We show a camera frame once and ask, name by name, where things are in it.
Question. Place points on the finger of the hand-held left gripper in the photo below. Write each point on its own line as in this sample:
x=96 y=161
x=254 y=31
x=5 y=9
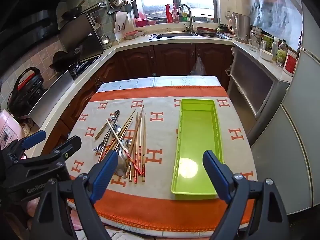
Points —
x=67 y=150
x=32 y=139

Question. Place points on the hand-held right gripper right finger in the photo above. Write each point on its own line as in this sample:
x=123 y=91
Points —
x=216 y=172

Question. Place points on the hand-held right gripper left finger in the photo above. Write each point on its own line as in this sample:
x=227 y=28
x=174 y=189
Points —
x=105 y=175

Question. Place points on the large steel spoon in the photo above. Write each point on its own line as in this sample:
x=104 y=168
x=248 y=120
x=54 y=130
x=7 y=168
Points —
x=121 y=166

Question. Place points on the steel fork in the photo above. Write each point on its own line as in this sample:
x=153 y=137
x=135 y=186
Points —
x=98 y=147

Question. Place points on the white chopstick red striped end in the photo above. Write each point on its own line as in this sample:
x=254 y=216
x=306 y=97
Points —
x=110 y=146
x=122 y=146

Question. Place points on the green plastic tray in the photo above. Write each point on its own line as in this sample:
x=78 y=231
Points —
x=197 y=135

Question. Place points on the slim bamboo chopstick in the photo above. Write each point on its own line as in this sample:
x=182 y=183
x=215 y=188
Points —
x=128 y=115

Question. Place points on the pink appliance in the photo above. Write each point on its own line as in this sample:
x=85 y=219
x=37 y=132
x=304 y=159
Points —
x=8 y=130

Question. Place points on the steel panel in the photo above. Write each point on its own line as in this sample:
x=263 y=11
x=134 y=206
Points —
x=52 y=100

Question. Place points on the black red appliance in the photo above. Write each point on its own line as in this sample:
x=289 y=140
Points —
x=25 y=92

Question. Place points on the orange patterned blanket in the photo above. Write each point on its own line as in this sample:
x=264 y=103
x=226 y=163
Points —
x=160 y=200

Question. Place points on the gas stove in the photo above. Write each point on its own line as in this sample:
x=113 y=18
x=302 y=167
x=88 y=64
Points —
x=82 y=66

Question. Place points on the black wok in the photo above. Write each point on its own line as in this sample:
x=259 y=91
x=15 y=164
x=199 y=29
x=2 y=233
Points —
x=62 y=58

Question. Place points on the grey refrigerator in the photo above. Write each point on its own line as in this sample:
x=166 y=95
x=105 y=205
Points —
x=295 y=130

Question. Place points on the hanging plastic bag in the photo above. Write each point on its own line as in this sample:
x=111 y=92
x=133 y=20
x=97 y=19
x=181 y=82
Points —
x=198 y=67

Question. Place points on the dark steel splash guard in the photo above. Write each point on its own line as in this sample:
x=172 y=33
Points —
x=80 y=37

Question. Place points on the small steel kettle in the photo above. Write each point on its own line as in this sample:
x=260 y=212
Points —
x=105 y=41

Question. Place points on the black range hood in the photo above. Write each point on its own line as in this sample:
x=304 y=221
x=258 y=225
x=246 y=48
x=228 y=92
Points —
x=30 y=17

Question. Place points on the brown wooden cabinets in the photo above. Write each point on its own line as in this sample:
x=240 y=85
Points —
x=172 y=57

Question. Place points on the white kitchen countertop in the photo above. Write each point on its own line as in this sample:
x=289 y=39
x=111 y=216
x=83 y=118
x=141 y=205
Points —
x=130 y=43

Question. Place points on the white bowl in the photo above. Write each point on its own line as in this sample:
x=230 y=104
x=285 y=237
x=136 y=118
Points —
x=266 y=55

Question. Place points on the pink lid container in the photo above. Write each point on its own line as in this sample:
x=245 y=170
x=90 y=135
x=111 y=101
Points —
x=131 y=35

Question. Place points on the red label container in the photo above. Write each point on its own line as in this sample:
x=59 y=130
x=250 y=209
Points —
x=290 y=63

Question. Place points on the hanging black pan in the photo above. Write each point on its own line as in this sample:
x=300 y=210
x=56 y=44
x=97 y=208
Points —
x=72 y=11

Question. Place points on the bottle green label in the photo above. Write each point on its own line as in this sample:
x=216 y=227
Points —
x=281 y=55

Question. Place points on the clear bottle white cap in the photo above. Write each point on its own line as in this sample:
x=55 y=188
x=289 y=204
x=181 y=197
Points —
x=275 y=50

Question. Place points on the glass jar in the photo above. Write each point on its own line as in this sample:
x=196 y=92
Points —
x=255 y=40

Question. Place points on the white cutting board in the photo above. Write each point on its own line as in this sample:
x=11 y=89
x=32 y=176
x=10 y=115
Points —
x=120 y=21

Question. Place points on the dark jar green label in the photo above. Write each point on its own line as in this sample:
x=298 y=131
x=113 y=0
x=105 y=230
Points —
x=268 y=42

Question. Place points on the red pan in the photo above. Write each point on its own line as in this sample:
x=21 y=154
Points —
x=206 y=29

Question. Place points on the kitchen sink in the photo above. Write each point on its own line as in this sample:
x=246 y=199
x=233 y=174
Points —
x=172 y=35

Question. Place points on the pink basin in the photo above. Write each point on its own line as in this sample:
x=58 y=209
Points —
x=142 y=22

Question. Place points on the steel faucet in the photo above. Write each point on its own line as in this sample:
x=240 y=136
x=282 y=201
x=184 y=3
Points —
x=191 y=17

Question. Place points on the green dish soap bottle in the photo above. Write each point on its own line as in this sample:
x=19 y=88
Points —
x=184 y=16

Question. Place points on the pink bottle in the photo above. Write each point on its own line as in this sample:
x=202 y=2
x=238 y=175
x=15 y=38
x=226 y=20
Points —
x=175 y=15

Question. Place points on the red spray bottle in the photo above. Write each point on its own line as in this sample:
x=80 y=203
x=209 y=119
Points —
x=169 y=15

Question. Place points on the clear plastic sheet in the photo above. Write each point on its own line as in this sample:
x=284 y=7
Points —
x=275 y=10

